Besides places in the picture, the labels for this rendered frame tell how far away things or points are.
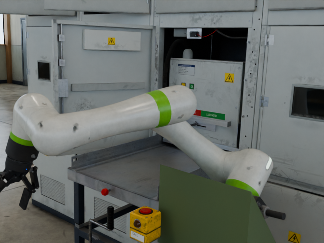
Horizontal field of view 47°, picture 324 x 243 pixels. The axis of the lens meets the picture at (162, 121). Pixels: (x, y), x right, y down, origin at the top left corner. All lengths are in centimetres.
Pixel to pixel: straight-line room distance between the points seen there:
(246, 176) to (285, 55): 74
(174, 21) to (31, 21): 147
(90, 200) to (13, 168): 185
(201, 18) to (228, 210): 122
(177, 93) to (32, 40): 227
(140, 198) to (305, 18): 110
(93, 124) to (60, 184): 226
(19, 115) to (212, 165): 76
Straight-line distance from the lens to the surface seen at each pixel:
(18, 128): 111
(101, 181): 178
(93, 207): 298
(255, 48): 199
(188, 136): 140
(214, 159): 148
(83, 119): 102
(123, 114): 107
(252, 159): 140
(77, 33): 217
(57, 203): 335
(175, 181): 132
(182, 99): 117
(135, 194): 164
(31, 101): 108
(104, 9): 239
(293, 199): 200
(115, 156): 212
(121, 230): 283
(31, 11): 300
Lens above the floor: 147
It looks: 12 degrees down
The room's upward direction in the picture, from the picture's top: 2 degrees clockwise
